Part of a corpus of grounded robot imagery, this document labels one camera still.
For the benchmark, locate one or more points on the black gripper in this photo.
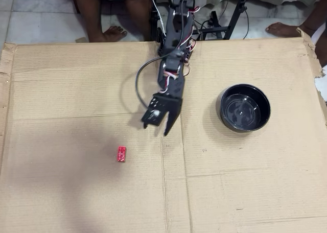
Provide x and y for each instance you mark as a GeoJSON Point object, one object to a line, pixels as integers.
{"type": "Point", "coordinates": [170, 106]}

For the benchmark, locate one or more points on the red lego block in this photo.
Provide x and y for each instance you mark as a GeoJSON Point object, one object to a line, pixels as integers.
{"type": "Point", "coordinates": [121, 154]}

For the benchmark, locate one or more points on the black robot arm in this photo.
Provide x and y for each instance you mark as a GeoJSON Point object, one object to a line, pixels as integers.
{"type": "Point", "coordinates": [173, 31]}

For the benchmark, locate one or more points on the black round bowl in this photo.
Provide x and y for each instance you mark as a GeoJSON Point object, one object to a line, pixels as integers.
{"type": "Point", "coordinates": [242, 110]}

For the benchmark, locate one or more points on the brown cardboard sheet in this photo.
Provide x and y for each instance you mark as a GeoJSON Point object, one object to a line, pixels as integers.
{"type": "Point", "coordinates": [76, 90]}

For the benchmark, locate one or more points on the bare person leg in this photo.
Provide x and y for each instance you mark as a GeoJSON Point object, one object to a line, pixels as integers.
{"type": "Point", "coordinates": [89, 13]}
{"type": "Point", "coordinates": [138, 18]}
{"type": "Point", "coordinates": [320, 46]}

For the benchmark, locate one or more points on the black tripod stand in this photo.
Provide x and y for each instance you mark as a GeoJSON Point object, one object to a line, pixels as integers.
{"type": "Point", "coordinates": [233, 15]}

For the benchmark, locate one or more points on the person's foot, top right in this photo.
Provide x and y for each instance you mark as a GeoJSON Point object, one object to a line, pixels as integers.
{"type": "Point", "coordinates": [283, 28]}

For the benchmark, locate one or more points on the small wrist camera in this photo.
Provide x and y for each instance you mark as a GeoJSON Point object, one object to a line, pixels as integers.
{"type": "Point", "coordinates": [155, 113]}

